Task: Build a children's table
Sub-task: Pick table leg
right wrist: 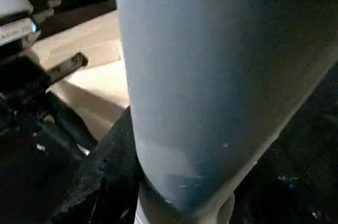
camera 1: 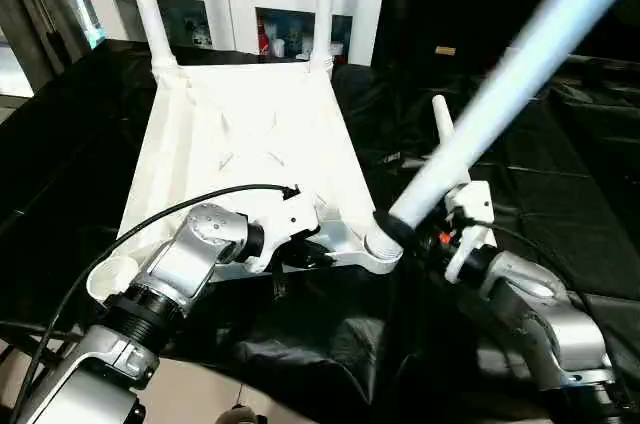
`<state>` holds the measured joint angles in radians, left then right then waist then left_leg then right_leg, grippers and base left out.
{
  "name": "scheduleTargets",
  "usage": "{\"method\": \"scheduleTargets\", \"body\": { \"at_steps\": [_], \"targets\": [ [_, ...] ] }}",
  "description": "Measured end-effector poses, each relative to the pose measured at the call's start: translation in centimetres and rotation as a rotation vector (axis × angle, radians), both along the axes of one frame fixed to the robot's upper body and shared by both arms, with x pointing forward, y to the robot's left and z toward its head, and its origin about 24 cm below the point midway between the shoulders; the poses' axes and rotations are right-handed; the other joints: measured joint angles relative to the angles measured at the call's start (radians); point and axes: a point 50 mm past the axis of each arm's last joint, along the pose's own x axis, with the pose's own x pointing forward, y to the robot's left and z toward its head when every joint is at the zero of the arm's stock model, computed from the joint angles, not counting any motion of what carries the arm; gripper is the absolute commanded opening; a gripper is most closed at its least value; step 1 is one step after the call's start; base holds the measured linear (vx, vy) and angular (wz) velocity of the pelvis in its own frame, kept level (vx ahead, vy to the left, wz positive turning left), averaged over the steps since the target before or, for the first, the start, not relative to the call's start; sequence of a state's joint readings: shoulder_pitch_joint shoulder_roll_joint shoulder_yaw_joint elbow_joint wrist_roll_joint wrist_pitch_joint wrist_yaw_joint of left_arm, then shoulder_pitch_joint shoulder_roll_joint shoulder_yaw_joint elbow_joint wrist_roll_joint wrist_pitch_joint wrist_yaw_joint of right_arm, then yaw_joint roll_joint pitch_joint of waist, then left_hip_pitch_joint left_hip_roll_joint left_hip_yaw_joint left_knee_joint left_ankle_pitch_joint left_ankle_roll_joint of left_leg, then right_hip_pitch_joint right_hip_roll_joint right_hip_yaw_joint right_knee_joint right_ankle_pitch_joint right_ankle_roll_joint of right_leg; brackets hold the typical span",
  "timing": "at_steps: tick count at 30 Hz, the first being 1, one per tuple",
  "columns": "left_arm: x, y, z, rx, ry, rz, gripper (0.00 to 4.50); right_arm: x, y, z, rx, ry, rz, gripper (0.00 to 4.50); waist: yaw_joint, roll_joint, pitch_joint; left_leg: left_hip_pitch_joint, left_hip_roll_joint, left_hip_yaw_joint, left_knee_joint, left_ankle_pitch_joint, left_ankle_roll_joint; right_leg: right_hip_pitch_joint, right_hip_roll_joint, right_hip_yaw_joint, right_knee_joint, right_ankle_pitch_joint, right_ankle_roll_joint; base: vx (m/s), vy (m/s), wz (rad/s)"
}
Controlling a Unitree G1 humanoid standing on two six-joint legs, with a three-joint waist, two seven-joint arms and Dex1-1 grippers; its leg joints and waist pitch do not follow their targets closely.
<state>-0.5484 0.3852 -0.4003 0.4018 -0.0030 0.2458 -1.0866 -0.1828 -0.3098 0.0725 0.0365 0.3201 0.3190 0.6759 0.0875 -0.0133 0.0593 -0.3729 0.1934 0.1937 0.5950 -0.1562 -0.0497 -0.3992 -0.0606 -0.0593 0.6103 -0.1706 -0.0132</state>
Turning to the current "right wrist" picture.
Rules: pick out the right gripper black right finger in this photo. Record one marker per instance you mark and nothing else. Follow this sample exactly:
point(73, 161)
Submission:
point(285, 203)

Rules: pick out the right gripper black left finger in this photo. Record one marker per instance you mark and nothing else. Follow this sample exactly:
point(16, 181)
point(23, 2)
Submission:
point(105, 181)

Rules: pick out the black plastic mat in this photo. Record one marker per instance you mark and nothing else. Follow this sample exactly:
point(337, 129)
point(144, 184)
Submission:
point(311, 129)

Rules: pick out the white plastic table top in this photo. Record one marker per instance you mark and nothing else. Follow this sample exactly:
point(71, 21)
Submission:
point(92, 84)

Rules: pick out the white plastic table leg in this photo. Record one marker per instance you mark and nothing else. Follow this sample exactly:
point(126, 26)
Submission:
point(198, 76)

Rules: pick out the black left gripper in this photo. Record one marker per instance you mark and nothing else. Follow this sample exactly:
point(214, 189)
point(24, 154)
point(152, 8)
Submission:
point(31, 89)

